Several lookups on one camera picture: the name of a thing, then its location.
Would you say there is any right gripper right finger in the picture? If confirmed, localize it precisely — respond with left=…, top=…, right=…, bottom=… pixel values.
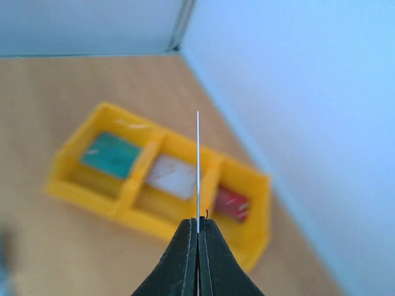
left=197, top=216, right=263, bottom=295

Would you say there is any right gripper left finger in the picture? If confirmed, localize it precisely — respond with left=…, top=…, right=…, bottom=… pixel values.
left=133, top=218, right=198, bottom=296

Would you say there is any white card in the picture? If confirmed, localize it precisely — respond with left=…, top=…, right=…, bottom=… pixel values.
left=146, top=154, right=197, bottom=200
left=196, top=111, right=201, bottom=234

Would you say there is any blue leather card holder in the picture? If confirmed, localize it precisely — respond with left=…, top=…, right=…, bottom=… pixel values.
left=0, top=234, right=13, bottom=296

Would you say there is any red card in bin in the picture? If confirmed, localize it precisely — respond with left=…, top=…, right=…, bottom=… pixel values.
left=214, top=185, right=251, bottom=223

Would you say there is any white card in bin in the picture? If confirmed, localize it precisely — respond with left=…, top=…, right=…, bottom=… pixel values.
left=146, top=154, right=197, bottom=200

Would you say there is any teal card in bin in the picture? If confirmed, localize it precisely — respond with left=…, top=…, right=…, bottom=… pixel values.
left=80, top=131, right=141, bottom=179

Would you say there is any yellow bin right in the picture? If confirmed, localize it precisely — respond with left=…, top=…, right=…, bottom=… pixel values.
left=201, top=155, right=271, bottom=273

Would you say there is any yellow bin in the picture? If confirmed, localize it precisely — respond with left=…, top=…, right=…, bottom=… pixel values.
left=45, top=102, right=165, bottom=220
left=201, top=155, right=271, bottom=273
left=115, top=128, right=224, bottom=241

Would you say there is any yellow bin middle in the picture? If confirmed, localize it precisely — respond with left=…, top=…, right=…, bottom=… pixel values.
left=115, top=128, right=224, bottom=241

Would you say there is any yellow bin left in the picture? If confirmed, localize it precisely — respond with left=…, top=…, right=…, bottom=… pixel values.
left=45, top=102, right=165, bottom=220

